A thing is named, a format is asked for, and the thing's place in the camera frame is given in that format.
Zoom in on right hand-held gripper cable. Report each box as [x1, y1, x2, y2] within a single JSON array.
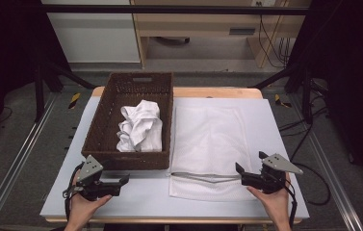
[[284, 180, 298, 229]]

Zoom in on black floor cable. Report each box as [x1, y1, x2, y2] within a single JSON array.
[[278, 105, 332, 207]]

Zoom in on white table cover board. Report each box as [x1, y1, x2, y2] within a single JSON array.
[[39, 95, 310, 221]]

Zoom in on brown wicker basket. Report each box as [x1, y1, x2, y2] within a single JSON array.
[[81, 72, 174, 171]]

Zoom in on person's right hand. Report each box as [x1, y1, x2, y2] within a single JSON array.
[[246, 172, 293, 225]]

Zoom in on black hanging cables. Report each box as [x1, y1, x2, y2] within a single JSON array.
[[257, 2, 292, 69]]

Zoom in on wooden desk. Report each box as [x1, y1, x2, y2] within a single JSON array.
[[130, 0, 312, 69]]

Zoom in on white cabinet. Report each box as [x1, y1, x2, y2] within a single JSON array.
[[40, 0, 142, 64]]

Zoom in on black metal stand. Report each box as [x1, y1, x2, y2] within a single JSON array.
[[33, 60, 97, 123], [248, 62, 316, 125]]

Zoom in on left hand-held gripper cable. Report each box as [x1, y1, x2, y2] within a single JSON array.
[[63, 163, 86, 222]]

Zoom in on black horizontal bar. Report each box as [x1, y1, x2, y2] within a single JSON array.
[[39, 4, 310, 16]]

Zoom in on hand-held gripper cable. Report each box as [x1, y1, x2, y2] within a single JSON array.
[[284, 180, 298, 229], [63, 163, 86, 222]]

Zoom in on white shirt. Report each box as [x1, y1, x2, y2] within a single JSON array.
[[116, 99, 164, 153]]

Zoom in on person's left hand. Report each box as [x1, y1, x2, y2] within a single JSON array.
[[66, 169, 113, 227]]

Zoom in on metal floor rail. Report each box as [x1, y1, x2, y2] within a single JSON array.
[[0, 92, 59, 231], [288, 95, 363, 231]]

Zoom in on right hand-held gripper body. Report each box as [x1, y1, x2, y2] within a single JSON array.
[[241, 153, 304, 194]]

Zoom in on black curtain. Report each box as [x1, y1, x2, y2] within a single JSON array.
[[0, 0, 71, 155], [285, 0, 363, 195]]

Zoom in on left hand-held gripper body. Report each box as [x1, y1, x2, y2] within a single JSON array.
[[63, 154, 122, 202]]

